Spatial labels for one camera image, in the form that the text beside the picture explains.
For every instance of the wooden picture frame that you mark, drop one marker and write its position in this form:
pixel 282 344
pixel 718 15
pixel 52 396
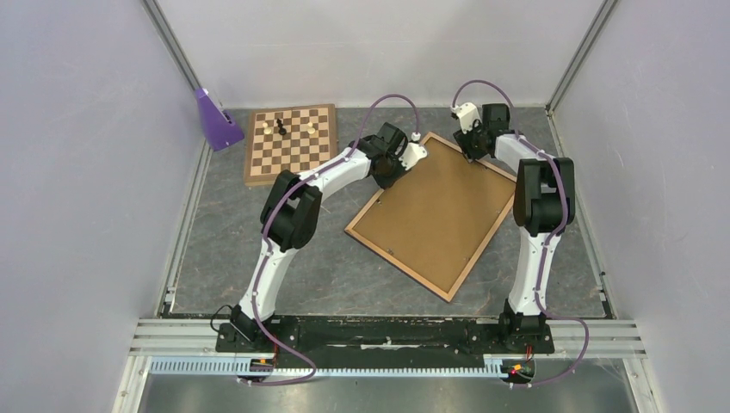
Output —
pixel 399 268

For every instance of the slotted cable duct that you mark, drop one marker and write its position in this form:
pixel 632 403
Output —
pixel 255 368

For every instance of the wooden chessboard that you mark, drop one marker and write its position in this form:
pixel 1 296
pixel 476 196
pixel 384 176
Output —
pixel 268 155

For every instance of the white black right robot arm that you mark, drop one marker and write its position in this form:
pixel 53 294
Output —
pixel 543 207

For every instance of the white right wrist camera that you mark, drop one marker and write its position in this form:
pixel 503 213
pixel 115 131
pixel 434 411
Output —
pixel 468 117

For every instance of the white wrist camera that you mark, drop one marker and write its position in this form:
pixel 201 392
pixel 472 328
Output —
pixel 413 152
pixel 468 117

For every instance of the purple wedge stand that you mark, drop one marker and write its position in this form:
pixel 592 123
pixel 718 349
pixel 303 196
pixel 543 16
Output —
pixel 220 129

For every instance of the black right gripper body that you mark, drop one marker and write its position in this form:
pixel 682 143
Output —
pixel 471 142

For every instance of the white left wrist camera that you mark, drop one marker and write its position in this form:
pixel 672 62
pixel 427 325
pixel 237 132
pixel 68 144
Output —
pixel 413 152

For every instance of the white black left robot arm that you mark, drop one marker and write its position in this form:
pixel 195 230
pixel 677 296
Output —
pixel 291 213

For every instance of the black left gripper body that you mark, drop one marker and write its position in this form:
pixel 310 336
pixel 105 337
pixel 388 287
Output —
pixel 391 173

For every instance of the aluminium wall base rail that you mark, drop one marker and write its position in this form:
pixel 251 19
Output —
pixel 176 254

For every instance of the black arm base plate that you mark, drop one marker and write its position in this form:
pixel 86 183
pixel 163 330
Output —
pixel 307 333

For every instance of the black chess piece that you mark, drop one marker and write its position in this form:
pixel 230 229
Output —
pixel 281 128

